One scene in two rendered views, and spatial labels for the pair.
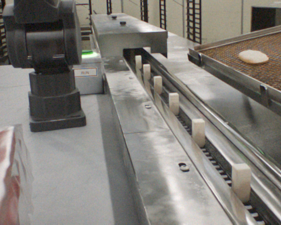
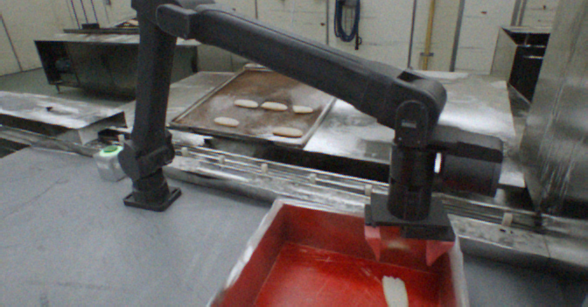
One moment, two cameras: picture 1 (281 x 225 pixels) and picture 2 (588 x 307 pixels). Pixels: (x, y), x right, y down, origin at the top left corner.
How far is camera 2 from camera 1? 0.59 m
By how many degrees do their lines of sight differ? 54
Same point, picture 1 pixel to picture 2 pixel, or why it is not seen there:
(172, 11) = not seen: outside the picture
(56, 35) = (164, 150)
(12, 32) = (139, 159)
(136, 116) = (230, 174)
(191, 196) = (316, 191)
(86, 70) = not seen: hidden behind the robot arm
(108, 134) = (206, 191)
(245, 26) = (20, 55)
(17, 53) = (145, 170)
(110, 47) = (87, 135)
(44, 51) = (159, 162)
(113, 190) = (264, 207)
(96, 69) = not seen: hidden behind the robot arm
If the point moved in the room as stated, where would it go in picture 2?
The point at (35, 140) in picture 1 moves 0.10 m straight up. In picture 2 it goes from (177, 213) to (169, 177)
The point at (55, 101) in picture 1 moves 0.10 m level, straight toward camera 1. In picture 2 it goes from (163, 187) to (197, 194)
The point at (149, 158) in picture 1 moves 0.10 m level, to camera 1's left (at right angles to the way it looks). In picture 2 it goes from (279, 187) to (254, 210)
